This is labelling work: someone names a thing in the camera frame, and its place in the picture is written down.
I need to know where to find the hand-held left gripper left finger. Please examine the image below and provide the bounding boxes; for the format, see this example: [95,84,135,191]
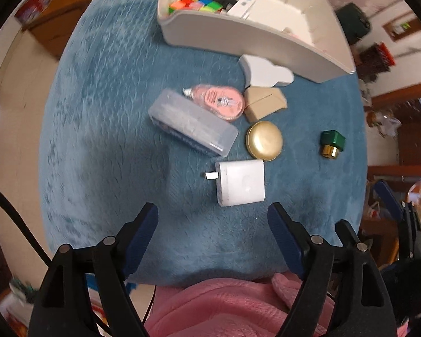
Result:
[30,202,159,337]

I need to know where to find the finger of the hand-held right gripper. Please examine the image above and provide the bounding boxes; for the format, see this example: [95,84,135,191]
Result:
[334,218,368,251]
[374,179,408,225]

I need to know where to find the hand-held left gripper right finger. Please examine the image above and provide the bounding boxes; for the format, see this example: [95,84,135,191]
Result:
[267,202,397,337]

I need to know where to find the white charger block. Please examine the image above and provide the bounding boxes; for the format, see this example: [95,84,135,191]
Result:
[204,159,266,207]

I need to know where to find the green and gold bottle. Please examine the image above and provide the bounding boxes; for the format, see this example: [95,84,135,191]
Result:
[319,130,346,158]

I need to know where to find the gold round compact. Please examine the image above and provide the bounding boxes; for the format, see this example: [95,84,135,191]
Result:
[246,121,284,161]

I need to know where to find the clear plastic case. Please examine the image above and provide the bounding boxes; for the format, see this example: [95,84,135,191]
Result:
[148,89,239,157]

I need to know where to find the beige cardboard box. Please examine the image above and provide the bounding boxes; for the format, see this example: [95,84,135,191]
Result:
[244,86,288,122]

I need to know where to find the pink correction tape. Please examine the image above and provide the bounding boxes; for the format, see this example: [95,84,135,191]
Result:
[183,84,245,123]

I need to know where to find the white cloud-shaped board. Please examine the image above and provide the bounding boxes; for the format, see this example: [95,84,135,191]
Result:
[238,54,295,88]

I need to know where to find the white plastic storage bin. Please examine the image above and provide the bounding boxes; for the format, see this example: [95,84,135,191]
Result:
[157,0,356,84]

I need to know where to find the white compact camera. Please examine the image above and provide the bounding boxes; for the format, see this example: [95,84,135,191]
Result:
[226,0,258,20]

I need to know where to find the multicoloured puzzle cube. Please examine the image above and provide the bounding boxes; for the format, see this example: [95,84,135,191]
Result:
[168,0,223,14]

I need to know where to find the blue plastic stool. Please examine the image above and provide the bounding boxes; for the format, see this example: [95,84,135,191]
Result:
[85,273,137,290]

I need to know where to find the pink fleece robe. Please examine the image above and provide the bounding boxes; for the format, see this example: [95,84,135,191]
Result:
[142,273,337,337]

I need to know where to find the red lidded jar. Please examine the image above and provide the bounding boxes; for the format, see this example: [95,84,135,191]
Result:
[374,42,397,67]

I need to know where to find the wooden side cabinet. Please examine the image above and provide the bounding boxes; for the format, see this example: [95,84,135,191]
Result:
[21,0,116,60]

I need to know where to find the red printed tin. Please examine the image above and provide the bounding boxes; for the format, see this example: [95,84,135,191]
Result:
[15,0,53,25]

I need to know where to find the thin black cable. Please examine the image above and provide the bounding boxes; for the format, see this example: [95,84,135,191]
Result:
[140,285,158,327]

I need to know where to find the thick black cable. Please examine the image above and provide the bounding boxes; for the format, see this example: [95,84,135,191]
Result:
[0,182,53,271]

